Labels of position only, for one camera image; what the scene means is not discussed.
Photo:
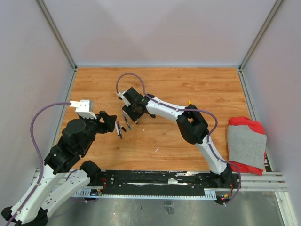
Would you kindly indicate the blue gel pen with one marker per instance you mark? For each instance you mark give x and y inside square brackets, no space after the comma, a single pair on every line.
[126,121]

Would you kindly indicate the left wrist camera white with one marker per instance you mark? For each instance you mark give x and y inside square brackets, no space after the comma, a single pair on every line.
[84,108]

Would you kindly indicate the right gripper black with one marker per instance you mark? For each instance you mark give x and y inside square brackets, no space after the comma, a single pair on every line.
[134,117]

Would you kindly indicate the white thin pen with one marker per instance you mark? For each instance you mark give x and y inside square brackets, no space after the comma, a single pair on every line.
[117,129]

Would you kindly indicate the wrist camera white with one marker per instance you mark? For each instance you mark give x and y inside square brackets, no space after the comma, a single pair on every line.
[121,96]
[84,108]

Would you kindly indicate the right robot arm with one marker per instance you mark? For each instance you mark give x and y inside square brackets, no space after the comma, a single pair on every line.
[192,126]

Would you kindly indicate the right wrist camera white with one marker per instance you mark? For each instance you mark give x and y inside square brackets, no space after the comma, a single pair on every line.
[121,96]

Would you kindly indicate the aluminium frame rail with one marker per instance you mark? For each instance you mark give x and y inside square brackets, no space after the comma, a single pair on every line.
[91,184]

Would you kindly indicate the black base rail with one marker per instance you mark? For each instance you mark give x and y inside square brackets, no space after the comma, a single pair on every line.
[159,183]

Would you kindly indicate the purple gel pen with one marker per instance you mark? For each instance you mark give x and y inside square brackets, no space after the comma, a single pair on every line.
[119,129]

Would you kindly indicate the red and grey cloth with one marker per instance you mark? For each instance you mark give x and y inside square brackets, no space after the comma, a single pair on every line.
[246,145]

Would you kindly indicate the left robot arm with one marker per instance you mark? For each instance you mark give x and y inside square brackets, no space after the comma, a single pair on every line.
[54,169]

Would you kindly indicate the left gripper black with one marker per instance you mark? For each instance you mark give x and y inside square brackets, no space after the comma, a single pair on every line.
[109,121]

